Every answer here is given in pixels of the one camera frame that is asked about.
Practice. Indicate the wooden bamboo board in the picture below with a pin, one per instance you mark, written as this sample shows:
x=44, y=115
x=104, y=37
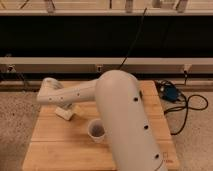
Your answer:
x=60, y=145

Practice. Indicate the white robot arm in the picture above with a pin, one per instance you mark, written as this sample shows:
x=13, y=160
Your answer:
x=119, y=102

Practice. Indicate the blue power adapter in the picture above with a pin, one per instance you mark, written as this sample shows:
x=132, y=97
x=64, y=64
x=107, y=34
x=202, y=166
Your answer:
x=170, y=93

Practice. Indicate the white sponge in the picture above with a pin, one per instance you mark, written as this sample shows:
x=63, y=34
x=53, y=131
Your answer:
x=65, y=114

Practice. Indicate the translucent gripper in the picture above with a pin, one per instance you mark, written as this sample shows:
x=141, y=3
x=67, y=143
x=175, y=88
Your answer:
x=77, y=110

